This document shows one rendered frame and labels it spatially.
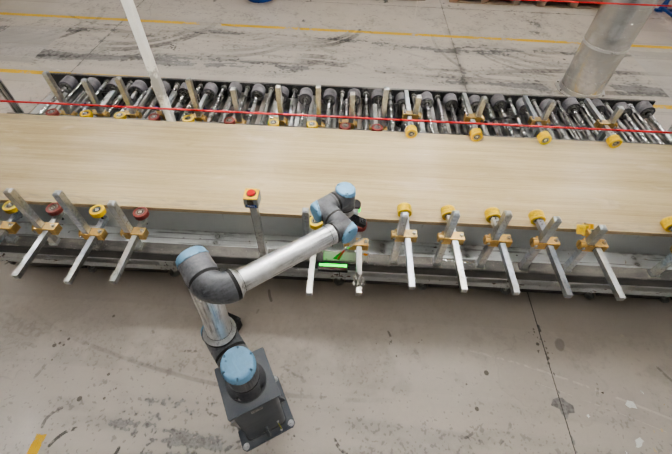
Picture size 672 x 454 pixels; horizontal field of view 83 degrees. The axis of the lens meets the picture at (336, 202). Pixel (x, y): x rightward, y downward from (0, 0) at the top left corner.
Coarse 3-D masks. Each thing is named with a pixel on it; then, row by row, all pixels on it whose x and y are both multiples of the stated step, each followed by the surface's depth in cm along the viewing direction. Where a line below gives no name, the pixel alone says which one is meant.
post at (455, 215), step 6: (456, 210) 188; (450, 216) 191; (456, 216) 186; (450, 222) 190; (456, 222) 190; (450, 228) 194; (444, 234) 200; (450, 234) 198; (438, 246) 211; (444, 246) 206; (438, 252) 210; (444, 252) 210; (438, 258) 215
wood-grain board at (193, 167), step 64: (0, 128) 262; (64, 128) 263; (128, 128) 265; (192, 128) 267; (256, 128) 268; (320, 128) 270; (0, 192) 223; (64, 192) 224; (128, 192) 225; (192, 192) 226; (320, 192) 229; (384, 192) 230; (448, 192) 231; (512, 192) 232; (576, 192) 234; (640, 192) 235
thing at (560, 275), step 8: (536, 224) 211; (544, 224) 208; (552, 248) 198; (552, 256) 194; (552, 264) 194; (560, 264) 191; (560, 272) 188; (560, 280) 186; (568, 288) 182; (568, 296) 181
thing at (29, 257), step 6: (54, 216) 218; (60, 216) 219; (54, 222) 215; (42, 234) 209; (48, 234) 211; (36, 240) 206; (42, 240) 207; (36, 246) 204; (42, 246) 208; (30, 252) 201; (36, 252) 204; (24, 258) 199; (30, 258) 200; (24, 264) 196; (18, 270) 194; (24, 270) 196; (12, 276) 193; (18, 276) 193
